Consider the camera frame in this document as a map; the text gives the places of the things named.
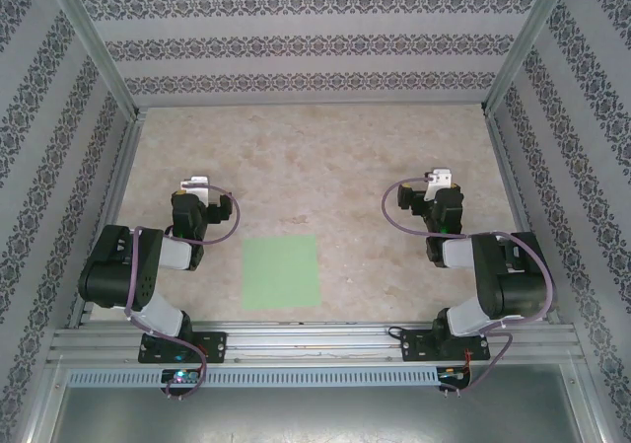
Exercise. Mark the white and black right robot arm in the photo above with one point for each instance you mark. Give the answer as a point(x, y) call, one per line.
point(512, 275)

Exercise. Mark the grey metal sheet panel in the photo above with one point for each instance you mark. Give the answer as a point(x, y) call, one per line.
point(315, 413)

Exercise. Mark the aluminium lower frame strut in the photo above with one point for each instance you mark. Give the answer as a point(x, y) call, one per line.
point(594, 403)
point(47, 403)

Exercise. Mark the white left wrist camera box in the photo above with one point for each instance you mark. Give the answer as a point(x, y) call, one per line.
point(197, 186)

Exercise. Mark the aluminium frame post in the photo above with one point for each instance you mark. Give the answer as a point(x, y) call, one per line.
point(96, 43)
point(522, 43)

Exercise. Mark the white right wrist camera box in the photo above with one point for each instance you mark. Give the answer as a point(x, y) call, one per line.
point(441, 177)

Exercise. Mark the aluminium side rail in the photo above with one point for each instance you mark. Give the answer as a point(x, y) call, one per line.
point(513, 191)
point(118, 191)

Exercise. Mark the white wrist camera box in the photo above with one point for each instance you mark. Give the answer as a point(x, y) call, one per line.
point(441, 177)
point(197, 186)

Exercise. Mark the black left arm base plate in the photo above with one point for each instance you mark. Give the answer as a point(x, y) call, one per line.
point(217, 347)

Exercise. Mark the aluminium mounting rail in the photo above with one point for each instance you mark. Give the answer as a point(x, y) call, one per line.
point(320, 339)

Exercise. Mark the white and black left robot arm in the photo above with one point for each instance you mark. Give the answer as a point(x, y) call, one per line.
point(118, 265)

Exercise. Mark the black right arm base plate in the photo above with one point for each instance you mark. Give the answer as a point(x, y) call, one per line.
point(414, 347)

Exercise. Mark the green paper sheet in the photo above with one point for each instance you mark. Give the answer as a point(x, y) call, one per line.
point(281, 273)

